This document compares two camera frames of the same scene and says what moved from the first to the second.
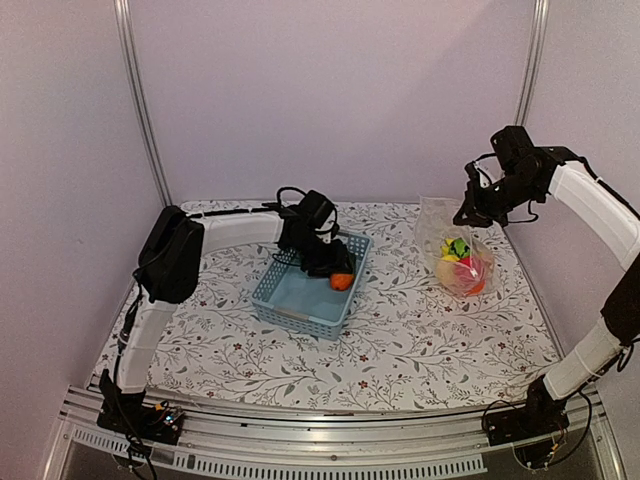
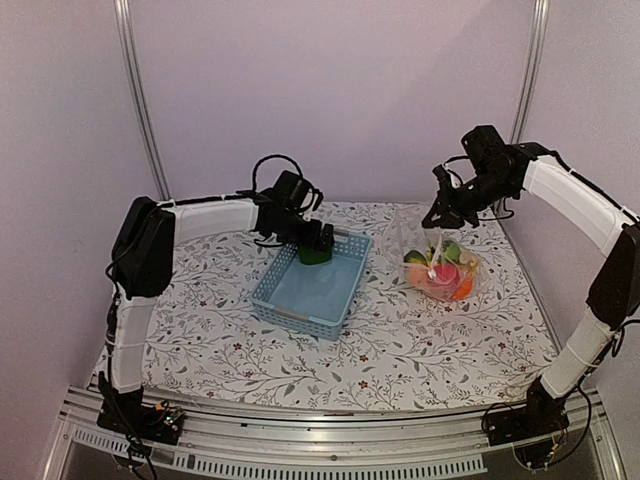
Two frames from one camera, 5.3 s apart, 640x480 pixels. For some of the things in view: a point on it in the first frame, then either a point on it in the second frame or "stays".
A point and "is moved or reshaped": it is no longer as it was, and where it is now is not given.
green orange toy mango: [341, 281] to [417, 269]
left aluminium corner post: [126, 46] stays
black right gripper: [474, 208] to [452, 214]
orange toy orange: [476, 290] to [464, 290]
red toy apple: [469, 270] to [446, 277]
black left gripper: [337, 262] to [311, 239]
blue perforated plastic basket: [300, 303] stays
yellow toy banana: [445, 252] to [430, 255]
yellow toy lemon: [444, 272] to [469, 262]
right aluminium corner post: [537, 39] stays
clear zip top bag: [463, 264] is moved or reshaped
